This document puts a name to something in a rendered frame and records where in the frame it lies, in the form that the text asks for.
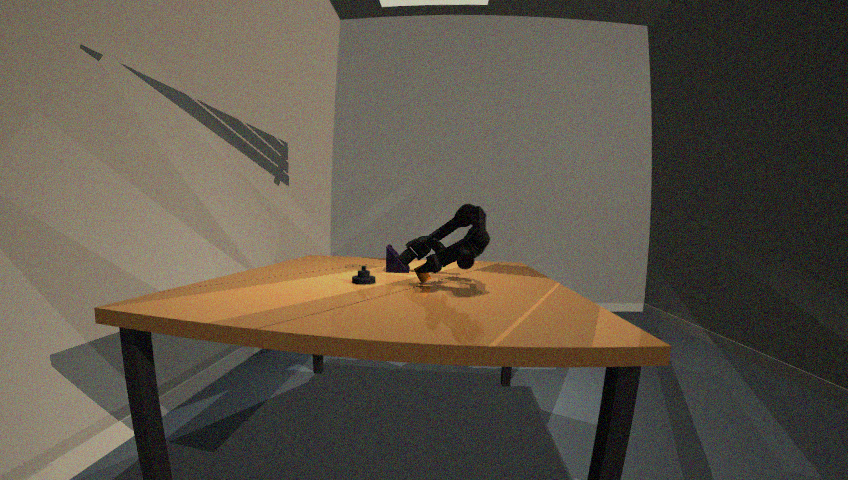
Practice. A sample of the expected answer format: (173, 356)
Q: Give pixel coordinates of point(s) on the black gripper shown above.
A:
(435, 264)

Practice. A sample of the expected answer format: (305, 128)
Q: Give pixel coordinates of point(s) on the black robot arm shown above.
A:
(465, 250)

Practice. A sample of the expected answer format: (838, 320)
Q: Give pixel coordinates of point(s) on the orange knob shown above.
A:
(423, 277)

